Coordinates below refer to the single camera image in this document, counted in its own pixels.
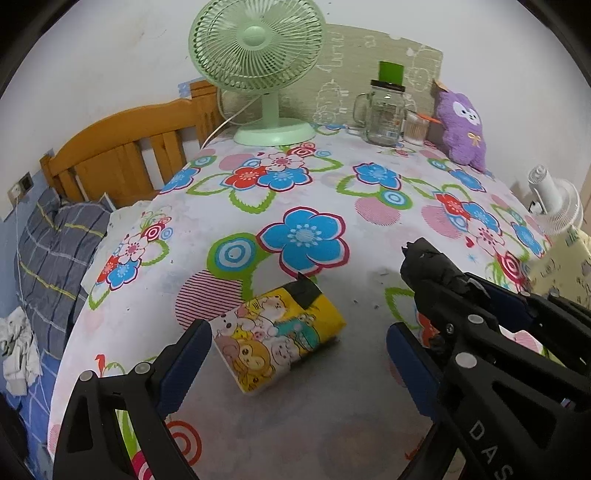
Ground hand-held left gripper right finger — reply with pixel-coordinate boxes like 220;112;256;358
386;322;476;480

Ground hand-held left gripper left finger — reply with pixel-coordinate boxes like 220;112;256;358
52;318;214;480

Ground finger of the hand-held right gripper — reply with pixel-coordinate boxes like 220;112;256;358
413;281;509;358
464;273;591;352

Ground black cloth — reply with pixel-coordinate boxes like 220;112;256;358
400;237;467;296

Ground yellow cartoon tissue pack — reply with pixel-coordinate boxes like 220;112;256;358
209;272;347;394

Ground white standing fan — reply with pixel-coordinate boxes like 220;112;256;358
527;166;583;236

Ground blue checked bedsheet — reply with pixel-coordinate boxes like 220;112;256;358
0;342;63;469

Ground white crumpled cloth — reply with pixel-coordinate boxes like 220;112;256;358
0;307;42;398

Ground grey plaid pillow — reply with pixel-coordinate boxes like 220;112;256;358
14;187;114;352

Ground purple plush bunny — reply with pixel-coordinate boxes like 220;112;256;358
433;79;488;172

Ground floral tablecloth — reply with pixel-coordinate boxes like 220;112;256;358
48;122;555;480

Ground small jar with orange lid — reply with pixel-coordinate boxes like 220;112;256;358
404;110;441;147

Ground glass jar mug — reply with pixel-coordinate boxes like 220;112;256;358
353;79;407;147

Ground wooden bed headboard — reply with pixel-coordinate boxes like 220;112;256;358
39;80;227;208

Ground green desk fan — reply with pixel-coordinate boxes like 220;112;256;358
188;0;324;147

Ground green plastic cup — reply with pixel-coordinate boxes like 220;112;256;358
378;61;405;86

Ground green patterned board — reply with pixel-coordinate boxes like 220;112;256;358
277;23;444;139

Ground wall socket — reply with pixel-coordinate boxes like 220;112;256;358
8;172;35;204

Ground green fan cable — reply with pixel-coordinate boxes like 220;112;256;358
199;90;259;151

